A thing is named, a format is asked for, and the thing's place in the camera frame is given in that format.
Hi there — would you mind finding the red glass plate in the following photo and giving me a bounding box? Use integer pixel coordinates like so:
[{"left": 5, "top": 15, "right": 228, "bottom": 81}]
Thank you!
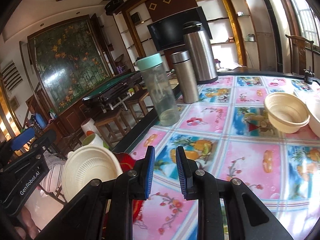
[{"left": 115, "top": 153, "right": 144, "bottom": 223}]

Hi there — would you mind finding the small beige patterned bowl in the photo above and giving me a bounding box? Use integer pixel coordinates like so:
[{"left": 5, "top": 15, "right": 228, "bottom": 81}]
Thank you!
[{"left": 62, "top": 145, "right": 123, "bottom": 202}]

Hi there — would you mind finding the large beige ribbed bowl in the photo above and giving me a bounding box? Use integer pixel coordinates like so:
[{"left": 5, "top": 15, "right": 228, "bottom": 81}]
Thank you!
[{"left": 264, "top": 92, "right": 310, "bottom": 134}]

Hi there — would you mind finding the white bowl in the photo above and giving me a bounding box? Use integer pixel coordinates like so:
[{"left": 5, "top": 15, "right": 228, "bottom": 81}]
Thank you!
[{"left": 294, "top": 90, "right": 320, "bottom": 137}]

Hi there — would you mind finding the left hand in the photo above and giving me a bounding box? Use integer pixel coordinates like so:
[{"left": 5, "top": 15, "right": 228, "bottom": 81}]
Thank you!
[{"left": 15, "top": 206, "right": 39, "bottom": 239}]

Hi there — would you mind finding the blue water jug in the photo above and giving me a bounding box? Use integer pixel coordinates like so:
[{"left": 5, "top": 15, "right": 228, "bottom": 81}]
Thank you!
[{"left": 35, "top": 113, "right": 48, "bottom": 129}]

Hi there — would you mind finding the striped cushion on chair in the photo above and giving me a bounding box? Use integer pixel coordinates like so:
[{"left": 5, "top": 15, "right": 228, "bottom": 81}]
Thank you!
[{"left": 40, "top": 151, "right": 66, "bottom": 192}]

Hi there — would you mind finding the dark wooden chair left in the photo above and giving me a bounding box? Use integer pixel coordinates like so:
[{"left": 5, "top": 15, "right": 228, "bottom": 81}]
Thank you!
[{"left": 26, "top": 114, "right": 83, "bottom": 205}]

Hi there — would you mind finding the wooden stool near table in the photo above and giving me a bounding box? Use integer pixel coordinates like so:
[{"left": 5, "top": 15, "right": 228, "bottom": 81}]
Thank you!
[{"left": 94, "top": 108, "right": 131, "bottom": 148}]

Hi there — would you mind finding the colourful fruit print tablecloth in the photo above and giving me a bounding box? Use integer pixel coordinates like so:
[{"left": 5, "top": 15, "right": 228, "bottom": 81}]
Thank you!
[{"left": 129, "top": 76, "right": 319, "bottom": 239}]

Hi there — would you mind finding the wooden stool far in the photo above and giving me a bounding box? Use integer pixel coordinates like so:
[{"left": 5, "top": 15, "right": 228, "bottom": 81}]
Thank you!
[{"left": 125, "top": 89, "right": 149, "bottom": 123}]

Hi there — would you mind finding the white green round stool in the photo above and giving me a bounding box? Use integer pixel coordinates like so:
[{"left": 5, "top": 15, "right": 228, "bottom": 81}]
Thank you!
[{"left": 81, "top": 133, "right": 109, "bottom": 149}]

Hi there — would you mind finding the white orange round stool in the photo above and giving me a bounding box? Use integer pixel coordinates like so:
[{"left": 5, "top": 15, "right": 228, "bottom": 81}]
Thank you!
[{"left": 81, "top": 118, "right": 101, "bottom": 136}]

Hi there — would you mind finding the green top mahjong table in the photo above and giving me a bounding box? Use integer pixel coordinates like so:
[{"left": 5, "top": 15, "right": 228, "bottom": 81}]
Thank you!
[{"left": 82, "top": 71, "right": 143, "bottom": 107}]

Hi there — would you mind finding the clear bottle with mint lid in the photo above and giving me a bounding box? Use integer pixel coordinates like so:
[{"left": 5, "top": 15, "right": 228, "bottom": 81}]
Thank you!
[{"left": 137, "top": 53, "right": 180, "bottom": 126}]

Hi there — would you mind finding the slim steel thermos flask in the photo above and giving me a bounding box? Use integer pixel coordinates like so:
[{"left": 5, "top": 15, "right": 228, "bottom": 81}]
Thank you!
[{"left": 170, "top": 50, "right": 200, "bottom": 104}]

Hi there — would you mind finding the large steel vacuum jug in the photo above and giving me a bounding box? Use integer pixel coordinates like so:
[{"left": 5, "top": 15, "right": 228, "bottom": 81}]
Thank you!
[{"left": 183, "top": 21, "right": 218, "bottom": 84}]

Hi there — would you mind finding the black flat television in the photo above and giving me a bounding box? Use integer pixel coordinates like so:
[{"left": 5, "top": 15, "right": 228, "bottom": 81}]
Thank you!
[{"left": 147, "top": 7, "right": 212, "bottom": 51}]

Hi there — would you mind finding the small black round device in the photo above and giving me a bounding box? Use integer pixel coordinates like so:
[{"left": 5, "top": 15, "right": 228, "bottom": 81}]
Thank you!
[{"left": 304, "top": 68, "right": 315, "bottom": 85}]

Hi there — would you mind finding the wooden chair by window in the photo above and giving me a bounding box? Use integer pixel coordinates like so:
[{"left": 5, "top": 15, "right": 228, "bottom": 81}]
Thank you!
[{"left": 285, "top": 34, "right": 315, "bottom": 75}]

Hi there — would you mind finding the tall white floor air conditioner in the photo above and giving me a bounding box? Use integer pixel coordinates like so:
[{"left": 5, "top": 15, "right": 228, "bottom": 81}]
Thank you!
[{"left": 263, "top": 0, "right": 291, "bottom": 73}]

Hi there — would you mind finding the floral painted wall panel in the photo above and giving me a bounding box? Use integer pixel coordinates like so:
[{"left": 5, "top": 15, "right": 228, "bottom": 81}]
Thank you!
[{"left": 27, "top": 15, "right": 112, "bottom": 114}]

